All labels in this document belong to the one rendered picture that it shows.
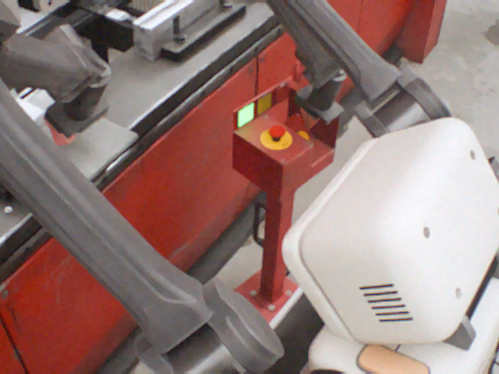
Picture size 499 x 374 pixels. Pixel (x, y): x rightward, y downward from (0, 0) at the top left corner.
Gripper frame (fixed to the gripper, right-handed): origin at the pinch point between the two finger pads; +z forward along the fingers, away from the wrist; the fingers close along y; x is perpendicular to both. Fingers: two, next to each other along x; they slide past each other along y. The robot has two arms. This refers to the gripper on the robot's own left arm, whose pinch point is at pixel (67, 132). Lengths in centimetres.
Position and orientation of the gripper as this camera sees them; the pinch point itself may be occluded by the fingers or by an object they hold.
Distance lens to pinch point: 119.4
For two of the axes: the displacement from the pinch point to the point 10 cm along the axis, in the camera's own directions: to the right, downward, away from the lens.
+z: -4.2, 4.1, 8.1
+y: -5.7, 5.8, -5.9
